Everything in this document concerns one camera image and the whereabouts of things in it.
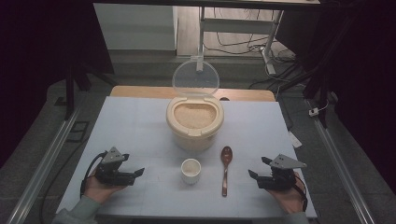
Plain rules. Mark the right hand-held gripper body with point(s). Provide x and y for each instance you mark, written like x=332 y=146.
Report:
x=280 y=177

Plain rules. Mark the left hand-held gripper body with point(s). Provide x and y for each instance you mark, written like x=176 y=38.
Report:
x=110 y=169

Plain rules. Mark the brown wooden spoon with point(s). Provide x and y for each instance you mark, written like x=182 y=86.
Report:
x=226 y=157

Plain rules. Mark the white cup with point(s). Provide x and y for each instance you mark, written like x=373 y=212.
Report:
x=190 y=177

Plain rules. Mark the cream rice container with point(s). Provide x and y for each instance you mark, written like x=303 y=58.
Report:
x=194 y=138

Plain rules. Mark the rice grains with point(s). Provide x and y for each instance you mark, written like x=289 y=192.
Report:
x=194 y=116

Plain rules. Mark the person's left hand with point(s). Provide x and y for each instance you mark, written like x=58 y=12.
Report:
x=99 y=190

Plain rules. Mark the person's right hand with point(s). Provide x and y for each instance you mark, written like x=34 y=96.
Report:
x=289 y=199

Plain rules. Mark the white table cover board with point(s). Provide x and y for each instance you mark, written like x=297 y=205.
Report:
x=134 y=130

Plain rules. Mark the white paper tag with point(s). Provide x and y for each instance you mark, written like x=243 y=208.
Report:
x=294 y=139

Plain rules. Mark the wooden table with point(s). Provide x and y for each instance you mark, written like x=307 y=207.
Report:
x=140 y=92

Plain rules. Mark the white power adapter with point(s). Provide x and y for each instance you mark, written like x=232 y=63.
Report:
x=313 y=112

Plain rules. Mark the black metal stand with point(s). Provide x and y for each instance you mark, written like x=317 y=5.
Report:
x=70 y=90

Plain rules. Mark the clear round container lid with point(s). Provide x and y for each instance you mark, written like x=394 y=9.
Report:
x=195 y=77

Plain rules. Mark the dark curtain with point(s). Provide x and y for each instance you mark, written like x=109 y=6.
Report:
x=358 y=77
x=37 y=62

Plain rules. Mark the white cabinet panel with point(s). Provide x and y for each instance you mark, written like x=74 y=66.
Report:
x=134 y=26

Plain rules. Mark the black floor frame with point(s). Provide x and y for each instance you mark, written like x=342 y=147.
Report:
x=77 y=131

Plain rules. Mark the aluminium rail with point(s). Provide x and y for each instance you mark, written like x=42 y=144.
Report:
x=43 y=166
x=341 y=168

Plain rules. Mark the white desk frame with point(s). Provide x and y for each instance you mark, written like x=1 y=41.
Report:
x=236 y=25

